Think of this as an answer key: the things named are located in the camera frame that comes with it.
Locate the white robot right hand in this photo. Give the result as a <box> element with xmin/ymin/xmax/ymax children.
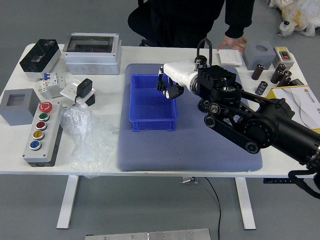
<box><xmin>156</xmin><ymin>60</ymin><xmax>198</xmax><ymax>100</ymax></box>

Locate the small black gear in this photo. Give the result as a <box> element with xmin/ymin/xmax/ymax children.
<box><xmin>156</xmin><ymin>79</ymin><xmax>171</xmax><ymax>92</ymax></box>

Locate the big black gear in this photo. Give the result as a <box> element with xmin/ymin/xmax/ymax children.
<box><xmin>198</xmin><ymin>98</ymin><xmax>211</xmax><ymax>114</ymax></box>

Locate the blue plastic box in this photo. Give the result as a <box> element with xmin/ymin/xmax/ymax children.
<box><xmin>128</xmin><ymin>73</ymin><xmax>179</xmax><ymax>133</ymax></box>

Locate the yellow and white cardboard box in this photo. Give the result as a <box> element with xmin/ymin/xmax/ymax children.
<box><xmin>264</xmin><ymin>84</ymin><xmax>320</xmax><ymax>131</ymax></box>

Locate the person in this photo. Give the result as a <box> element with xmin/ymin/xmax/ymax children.
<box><xmin>147</xmin><ymin>0</ymin><xmax>256</xmax><ymax>49</ymax></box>

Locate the person's left hand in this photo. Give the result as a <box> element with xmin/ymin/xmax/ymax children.
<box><xmin>216</xmin><ymin>34</ymin><xmax>248</xmax><ymax>54</ymax></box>

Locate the black office chair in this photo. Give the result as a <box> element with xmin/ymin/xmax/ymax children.
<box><xmin>127</xmin><ymin>0</ymin><xmax>157</xmax><ymax>48</ymax></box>

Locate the brown cylindrical capacitor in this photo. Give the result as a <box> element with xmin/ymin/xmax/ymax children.
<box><xmin>251</xmin><ymin>63</ymin><xmax>266</xmax><ymax>81</ymax></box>
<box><xmin>276</xmin><ymin>70</ymin><xmax>293</xmax><ymax>88</ymax></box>
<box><xmin>270</xmin><ymin>63</ymin><xmax>287</xmax><ymax>84</ymax></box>

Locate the grey-blue table mat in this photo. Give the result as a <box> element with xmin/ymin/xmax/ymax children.
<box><xmin>117</xmin><ymin>63</ymin><xmax>264</xmax><ymax>173</ymax></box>

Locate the grey block with round hole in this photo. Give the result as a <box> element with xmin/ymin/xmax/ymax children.
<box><xmin>241</xmin><ymin>40</ymin><xmax>275</xmax><ymax>71</ymax></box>

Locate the black cylindrical capacitor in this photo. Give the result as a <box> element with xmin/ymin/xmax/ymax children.
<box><xmin>255</xmin><ymin>79</ymin><xmax>268</xmax><ymax>97</ymax></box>

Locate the small black block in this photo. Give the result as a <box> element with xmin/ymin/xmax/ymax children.
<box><xmin>84</xmin><ymin>93</ymin><xmax>96</xmax><ymax>107</ymax></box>

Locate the black power adapter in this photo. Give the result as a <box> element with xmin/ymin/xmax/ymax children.
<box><xmin>73</xmin><ymin>78</ymin><xmax>94</xmax><ymax>106</ymax></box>

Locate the white socket plate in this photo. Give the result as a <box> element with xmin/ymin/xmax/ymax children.
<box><xmin>59</xmin><ymin>79</ymin><xmax>97</xmax><ymax>105</ymax></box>

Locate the clear plastic bag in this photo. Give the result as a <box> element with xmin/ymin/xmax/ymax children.
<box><xmin>60</xmin><ymin>103</ymin><xmax>120</xmax><ymax>179</ymax></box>

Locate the flat black module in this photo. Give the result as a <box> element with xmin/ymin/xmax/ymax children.
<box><xmin>289</xmin><ymin>78</ymin><xmax>310</xmax><ymax>88</ymax></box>

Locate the white and blue circuit breaker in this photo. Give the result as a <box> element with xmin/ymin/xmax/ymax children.
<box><xmin>37</xmin><ymin>71</ymin><xmax>68</xmax><ymax>100</ymax></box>

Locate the white plush toy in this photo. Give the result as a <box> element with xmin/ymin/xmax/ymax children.
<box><xmin>266</xmin><ymin>0</ymin><xmax>320</xmax><ymax>38</ymax></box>

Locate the black table control panel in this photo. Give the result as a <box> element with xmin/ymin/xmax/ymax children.
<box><xmin>262</xmin><ymin>177</ymin><xmax>304</xmax><ymax>185</ymax></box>

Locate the white table leg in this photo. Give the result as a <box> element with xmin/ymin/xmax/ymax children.
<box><xmin>234</xmin><ymin>177</ymin><xmax>257</xmax><ymax>230</ymax></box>
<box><xmin>56</xmin><ymin>174</ymin><xmax>80</xmax><ymax>230</ymax></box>

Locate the grey five-button control station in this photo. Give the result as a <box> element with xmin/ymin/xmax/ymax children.
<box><xmin>21</xmin><ymin>101</ymin><xmax>65</xmax><ymax>168</ymax></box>

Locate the grey metal plate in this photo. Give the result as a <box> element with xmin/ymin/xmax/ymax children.
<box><xmin>84</xmin><ymin>228</ymin><xmax>211</xmax><ymax>240</ymax></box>

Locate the grey block with square hole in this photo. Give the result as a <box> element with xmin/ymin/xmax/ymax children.
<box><xmin>0</xmin><ymin>88</ymin><xmax>41</xmax><ymax>127</ymax></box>

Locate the white wall switch plate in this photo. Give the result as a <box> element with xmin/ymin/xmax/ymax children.
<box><xmin>218</xmin><ymin>49</ymin><xmax>244</xmax><ymax>67</ymax></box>

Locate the white enclosure with clear lid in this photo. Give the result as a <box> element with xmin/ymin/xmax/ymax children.
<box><xmin>64</xmin><ymin>32</ymin><xmax>123</xmax><ymax>75</ymax></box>

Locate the grey two-button switch box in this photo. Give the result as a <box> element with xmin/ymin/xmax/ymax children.
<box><xmin>272</xmin><ymin>46</ymin><xmax>298</xmax><ymax>71</ymax></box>

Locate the metal bracket under table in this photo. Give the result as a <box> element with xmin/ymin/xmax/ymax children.
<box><xmin>178</xmin><ymin>176</ymin><xmax>200</xmax><ymax>185</ymax></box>

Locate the white enclosure with black lid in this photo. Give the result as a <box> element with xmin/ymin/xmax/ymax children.
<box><xmin>19</xmin><ymin>38</ymin><xmax>62</xmax><ymax>79</ymax></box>

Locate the black floor cable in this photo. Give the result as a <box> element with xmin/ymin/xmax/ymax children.
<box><xmin>203</xmin><ymin>176</ymin><xmax>223</xmax><ymax>240</ymax></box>

